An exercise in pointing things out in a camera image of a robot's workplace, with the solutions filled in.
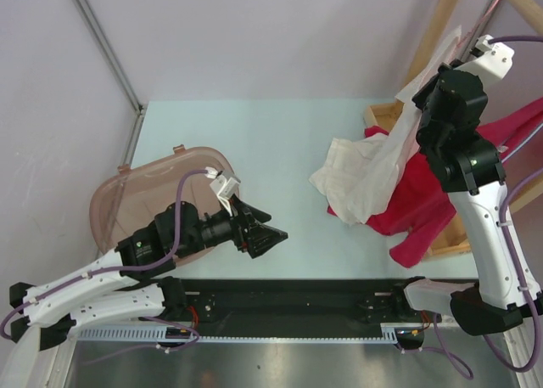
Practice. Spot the wooden clothes rack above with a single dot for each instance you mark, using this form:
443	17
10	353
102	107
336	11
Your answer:
461	159

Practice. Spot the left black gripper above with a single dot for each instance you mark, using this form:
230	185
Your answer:
259	238

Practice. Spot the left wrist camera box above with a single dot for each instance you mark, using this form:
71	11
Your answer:
224	185

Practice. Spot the pink wire hanger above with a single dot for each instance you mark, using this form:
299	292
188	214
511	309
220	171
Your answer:
479	23

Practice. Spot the brown translucent plastic basket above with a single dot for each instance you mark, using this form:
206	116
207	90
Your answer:
131	199

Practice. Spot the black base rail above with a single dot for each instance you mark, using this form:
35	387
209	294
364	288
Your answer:
339	307

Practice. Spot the white t shirt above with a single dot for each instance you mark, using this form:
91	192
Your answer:
358	178

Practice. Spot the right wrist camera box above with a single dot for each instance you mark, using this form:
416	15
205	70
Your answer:
493	63

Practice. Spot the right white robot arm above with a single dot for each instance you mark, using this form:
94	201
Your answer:
505	293

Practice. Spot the white cable duct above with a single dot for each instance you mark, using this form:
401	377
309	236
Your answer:
170	335

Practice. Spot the red t shirt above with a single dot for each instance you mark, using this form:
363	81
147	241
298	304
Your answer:
418	205

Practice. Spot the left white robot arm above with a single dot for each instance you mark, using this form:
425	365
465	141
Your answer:
132	280

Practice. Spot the blue wire hanger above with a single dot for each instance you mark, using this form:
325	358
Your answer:
523	143

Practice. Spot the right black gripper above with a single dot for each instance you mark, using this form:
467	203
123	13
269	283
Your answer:
443	66

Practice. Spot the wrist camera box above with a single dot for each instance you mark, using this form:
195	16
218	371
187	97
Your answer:
493	63
224	185

